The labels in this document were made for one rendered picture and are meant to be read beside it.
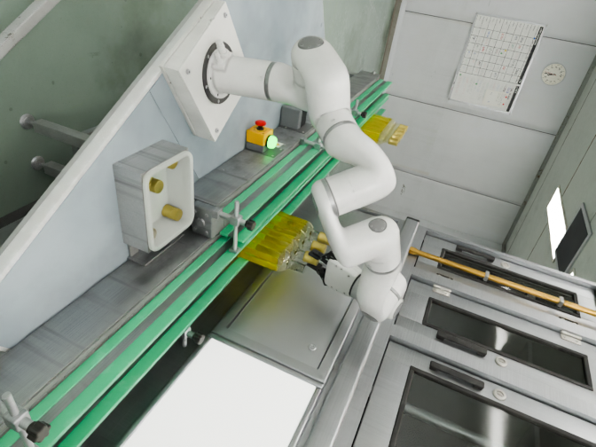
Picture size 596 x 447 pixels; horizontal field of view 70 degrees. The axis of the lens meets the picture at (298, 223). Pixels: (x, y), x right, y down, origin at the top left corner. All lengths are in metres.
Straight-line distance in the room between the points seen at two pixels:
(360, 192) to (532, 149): 6.44
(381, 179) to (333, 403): 0.57
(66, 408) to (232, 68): 0.81
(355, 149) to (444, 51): 6.10
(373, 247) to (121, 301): 0.59
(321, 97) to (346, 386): 0.71
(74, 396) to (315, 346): 0.60
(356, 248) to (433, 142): 6.43
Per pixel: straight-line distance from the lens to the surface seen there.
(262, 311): 1.28
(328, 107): 0.92
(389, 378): 1.26
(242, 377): 1.14
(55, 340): 1.03
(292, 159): 1.54
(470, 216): 7.72
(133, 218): 1.07
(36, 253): 0.98
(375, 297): 1.02
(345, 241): 0.87
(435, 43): 6.93
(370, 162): 0.86
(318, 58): 0.95
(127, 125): 1.04
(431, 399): 1.27
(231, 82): 1.12
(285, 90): 1.06
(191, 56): 1.08
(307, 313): 1.30
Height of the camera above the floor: 1.43
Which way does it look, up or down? 16 degrees down
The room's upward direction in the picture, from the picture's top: 110 degrees clockwise
